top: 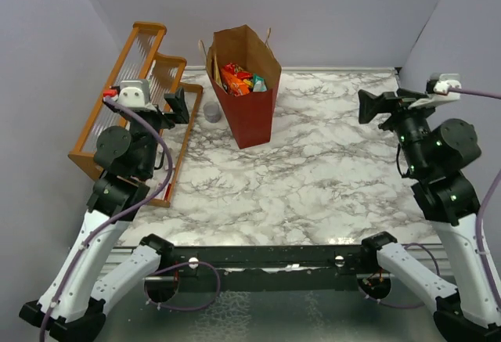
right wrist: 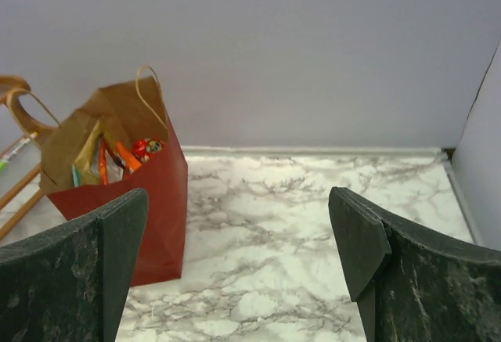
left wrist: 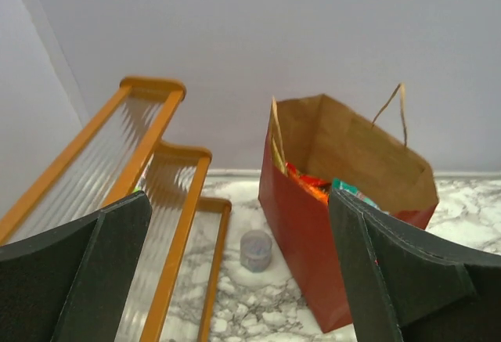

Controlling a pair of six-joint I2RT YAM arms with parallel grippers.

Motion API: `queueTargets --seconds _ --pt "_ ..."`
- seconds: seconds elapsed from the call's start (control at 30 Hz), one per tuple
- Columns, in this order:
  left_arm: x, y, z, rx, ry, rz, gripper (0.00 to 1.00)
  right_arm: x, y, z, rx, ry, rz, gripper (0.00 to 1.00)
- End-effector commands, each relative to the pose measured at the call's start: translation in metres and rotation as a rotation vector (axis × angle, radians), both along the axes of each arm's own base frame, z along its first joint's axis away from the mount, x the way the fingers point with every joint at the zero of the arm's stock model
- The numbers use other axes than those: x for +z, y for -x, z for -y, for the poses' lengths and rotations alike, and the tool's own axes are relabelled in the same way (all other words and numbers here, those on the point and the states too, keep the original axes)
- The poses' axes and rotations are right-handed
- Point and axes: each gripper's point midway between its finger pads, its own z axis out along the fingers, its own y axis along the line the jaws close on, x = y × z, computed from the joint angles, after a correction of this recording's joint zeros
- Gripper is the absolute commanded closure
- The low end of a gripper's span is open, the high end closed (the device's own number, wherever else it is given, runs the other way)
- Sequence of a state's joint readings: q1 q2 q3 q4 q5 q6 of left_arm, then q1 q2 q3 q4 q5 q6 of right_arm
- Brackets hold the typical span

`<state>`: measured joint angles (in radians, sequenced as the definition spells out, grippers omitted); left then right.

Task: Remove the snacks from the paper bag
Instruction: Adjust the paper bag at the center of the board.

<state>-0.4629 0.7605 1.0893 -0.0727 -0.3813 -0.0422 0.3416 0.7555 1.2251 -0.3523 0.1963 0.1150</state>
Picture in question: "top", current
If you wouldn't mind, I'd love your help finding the golden chip bag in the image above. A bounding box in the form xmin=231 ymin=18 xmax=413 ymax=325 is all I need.
xmin=212 ymin=52 xmax=223 ymax=88

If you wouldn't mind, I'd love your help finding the orange Fox's candy bag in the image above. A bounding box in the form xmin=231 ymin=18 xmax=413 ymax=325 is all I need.
xmin=220 ymin=69 xmax=251 ymax=96

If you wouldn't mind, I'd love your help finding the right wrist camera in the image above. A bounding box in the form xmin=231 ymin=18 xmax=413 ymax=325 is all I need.
xmin=409 ymin=74 xmax=462 ymax=109

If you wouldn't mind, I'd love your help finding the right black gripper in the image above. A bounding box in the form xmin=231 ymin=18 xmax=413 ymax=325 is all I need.
xmin=359 ymin=87 xmax=442 ymax=174

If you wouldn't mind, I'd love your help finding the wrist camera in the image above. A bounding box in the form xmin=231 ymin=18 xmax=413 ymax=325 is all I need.
xmin=103 ymin=79 xmax=155 ymax=110
xmin=409 ymin=74 xmax=462 ymax=109

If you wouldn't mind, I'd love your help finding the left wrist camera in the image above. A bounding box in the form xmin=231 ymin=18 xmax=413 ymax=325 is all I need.
xmin=103 ymin=79 xmax=155 ymax=110

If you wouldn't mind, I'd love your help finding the red Doritos chip bag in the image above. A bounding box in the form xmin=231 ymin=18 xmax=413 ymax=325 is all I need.
xmin=223 ymin=63 xmax=254 ymax=80

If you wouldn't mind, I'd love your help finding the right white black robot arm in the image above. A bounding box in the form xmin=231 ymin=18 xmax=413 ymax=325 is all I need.
xmin=358 ymin=88 xmax=500 ymax=341

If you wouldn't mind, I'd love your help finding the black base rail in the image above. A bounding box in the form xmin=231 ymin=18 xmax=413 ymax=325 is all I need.
xmin=140 ymin=239 xmax=396 ymax=293

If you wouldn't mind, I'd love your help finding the small clear plastic cup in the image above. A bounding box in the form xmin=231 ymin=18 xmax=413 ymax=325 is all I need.
xmin=203 ymin=101 xmax=222 ymax=123

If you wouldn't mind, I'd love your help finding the orange wooden tiered rack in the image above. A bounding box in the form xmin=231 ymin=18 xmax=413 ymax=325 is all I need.
xmin=68 ymin=22 xmax=203 ymax=207

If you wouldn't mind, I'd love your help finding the red brown paper bag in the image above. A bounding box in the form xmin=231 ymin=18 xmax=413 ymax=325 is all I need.
xmin=201 ymin=25 xmax=282 ymax=149

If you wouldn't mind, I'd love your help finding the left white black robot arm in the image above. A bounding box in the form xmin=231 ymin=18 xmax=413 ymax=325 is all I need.
xmin=19 ymin=80 xmax=190 ymax=341

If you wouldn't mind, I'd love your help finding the teal snack packet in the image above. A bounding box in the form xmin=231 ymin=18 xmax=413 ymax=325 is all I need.
xmin=253 ymin=74 xmax=268 ymax=92

